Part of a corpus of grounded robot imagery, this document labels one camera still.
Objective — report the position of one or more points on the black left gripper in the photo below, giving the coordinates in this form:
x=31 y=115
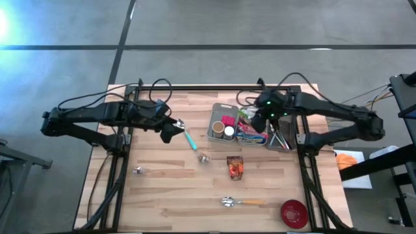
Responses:
x=146 y=118

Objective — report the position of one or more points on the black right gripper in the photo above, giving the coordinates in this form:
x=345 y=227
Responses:
x=273 y=104

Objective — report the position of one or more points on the red ramen packet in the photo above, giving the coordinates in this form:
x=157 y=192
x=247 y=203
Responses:
x=247 y=129

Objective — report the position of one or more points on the blue yellow snack bag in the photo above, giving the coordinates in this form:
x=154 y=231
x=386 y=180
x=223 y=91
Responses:
x=252 y=139

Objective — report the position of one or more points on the red-lid spice container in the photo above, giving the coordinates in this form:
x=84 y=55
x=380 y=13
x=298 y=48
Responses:
x=228 y=121

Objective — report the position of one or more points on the white-lid spice jar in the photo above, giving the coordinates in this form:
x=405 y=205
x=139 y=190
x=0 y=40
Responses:
x=229 y=131

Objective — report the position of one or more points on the gold-lid nori furikake jar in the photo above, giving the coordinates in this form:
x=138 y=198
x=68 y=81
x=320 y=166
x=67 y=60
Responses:
x=218 y=129

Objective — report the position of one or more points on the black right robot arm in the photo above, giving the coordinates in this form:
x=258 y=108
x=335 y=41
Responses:
x=341 y=110

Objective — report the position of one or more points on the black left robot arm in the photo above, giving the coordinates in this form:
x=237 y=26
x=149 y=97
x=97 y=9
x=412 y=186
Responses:
x=81 y=115

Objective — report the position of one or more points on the orange brown snack packet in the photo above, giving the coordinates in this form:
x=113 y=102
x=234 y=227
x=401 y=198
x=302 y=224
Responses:
x=235 y=169

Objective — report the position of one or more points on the orange object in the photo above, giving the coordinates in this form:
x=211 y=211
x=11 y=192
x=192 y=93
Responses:
x=346 y=161

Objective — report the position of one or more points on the red and black bowl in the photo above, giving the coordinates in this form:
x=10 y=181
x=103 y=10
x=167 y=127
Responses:
x=294 y=214

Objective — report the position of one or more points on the white paper sheet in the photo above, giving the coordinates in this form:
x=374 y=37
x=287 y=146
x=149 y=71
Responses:
x=357 y=178

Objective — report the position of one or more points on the white plastic tub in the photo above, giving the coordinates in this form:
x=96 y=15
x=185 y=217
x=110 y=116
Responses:
x=383 y=152

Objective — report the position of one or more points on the black equipment stand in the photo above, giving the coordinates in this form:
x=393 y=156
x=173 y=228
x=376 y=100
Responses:
x=404 y=97

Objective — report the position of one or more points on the grey metal stand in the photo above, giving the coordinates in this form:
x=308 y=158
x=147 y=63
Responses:
x=19 y=156

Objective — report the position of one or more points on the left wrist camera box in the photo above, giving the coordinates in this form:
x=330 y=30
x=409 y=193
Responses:
x=162 y=107

